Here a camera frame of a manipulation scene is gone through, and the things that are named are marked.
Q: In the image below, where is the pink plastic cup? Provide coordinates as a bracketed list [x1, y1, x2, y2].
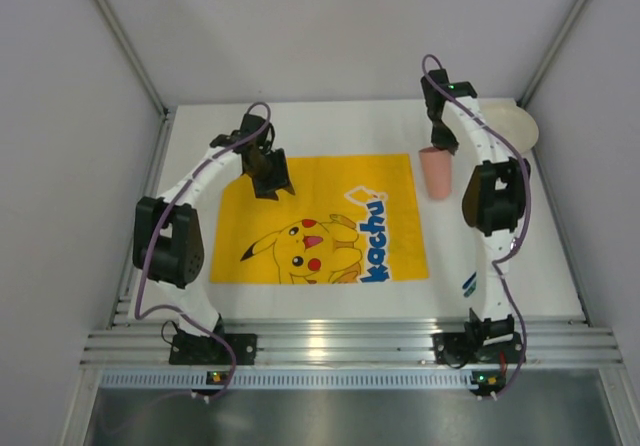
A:
[419, 147, 452, 200]

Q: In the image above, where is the white round plate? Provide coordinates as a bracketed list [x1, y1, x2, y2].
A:
[481, 102, 539, 155]

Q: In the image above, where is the blue metallic fork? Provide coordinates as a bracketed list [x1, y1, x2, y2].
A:
[462, 272, 477, 290]

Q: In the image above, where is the green-handled silver spoon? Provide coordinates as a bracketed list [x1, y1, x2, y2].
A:
[464, 285, 476, 298]

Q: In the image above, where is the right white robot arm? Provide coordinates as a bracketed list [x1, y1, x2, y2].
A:
[421, 68, 531, 346]

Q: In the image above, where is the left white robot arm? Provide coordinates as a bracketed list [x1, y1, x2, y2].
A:
[132, 102, 295, 340]

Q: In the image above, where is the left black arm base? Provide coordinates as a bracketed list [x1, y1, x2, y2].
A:
[169, 330, 258, 366]

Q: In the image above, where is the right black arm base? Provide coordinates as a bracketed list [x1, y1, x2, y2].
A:
[433, 308, 522, 369]

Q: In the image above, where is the yellow Pikachu placemat cloth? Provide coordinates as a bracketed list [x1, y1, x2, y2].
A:
[209, 154, 429, 286]

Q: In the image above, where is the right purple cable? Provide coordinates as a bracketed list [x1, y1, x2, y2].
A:
[421, 54, 532, 400]

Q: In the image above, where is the aluminium rail frame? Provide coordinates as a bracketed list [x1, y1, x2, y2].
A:
[80, 320, 622, 391]

